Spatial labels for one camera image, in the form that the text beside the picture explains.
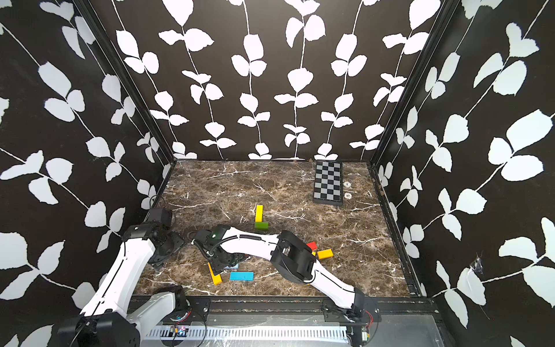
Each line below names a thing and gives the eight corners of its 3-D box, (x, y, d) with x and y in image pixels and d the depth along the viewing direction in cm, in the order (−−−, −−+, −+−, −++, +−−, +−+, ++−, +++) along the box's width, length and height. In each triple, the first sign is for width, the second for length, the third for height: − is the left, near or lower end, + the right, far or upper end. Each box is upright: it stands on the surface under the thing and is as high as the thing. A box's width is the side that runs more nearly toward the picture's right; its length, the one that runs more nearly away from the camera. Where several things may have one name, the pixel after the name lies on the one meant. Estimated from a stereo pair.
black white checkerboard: (312, 203, 104) (313, 200, 103) (314, 161, 123) (315, 158, 121) (344, 206, 103) (345, 204, 102) (341, 163, 122) (342, 161, 120)
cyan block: (229, 280, 82) (228, 278, 81) (231, 273, 84) (230, 271, 83) (253, 280, 83) (253, 278, 81) (254, 273, 84) (254, 271, 83)
